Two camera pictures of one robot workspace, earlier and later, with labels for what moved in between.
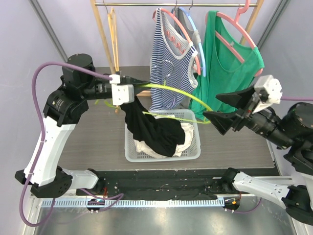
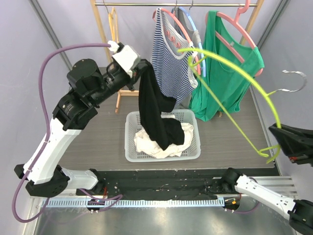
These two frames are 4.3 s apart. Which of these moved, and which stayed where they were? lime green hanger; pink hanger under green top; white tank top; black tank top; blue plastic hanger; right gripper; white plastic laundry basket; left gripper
Moved: right gripper; black tank top; left gripper; lime green hanger
Stayed: blue plastic hanger; white tank top; white plastic laundry basket; pink hanger under green top
